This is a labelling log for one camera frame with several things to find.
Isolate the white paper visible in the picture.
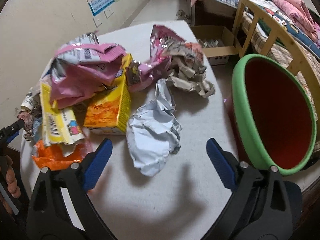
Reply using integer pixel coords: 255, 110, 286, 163
126, 79, 182, 177

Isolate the pink foil wrapper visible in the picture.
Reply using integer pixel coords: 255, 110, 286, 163
125, 24, 185, 92

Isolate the yellow flattened box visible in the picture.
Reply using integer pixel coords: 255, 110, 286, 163
40, 82, 85, 147

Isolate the person's left hand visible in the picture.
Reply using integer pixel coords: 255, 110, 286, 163
1, 155, 21, 215

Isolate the cardboard box on floor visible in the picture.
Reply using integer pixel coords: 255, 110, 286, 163
191, 25, 239, 66

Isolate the pink snack bag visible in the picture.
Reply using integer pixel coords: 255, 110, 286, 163
48, 33, 126, 109

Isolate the green rimmed red trash bin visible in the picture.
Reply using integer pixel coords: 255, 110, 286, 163
232, 54, 317, 176

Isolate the brown paper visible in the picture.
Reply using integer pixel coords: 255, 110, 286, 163
163, 40, 215, 98

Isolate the pink folded blanket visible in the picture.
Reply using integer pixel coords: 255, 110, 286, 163
272, 0, 319, 44

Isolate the yellow iced tea carton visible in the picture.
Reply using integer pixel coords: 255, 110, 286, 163
84, 54, 133, 135

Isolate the orange snack wrapper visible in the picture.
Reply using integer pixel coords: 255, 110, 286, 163
31, 140, 93, 171

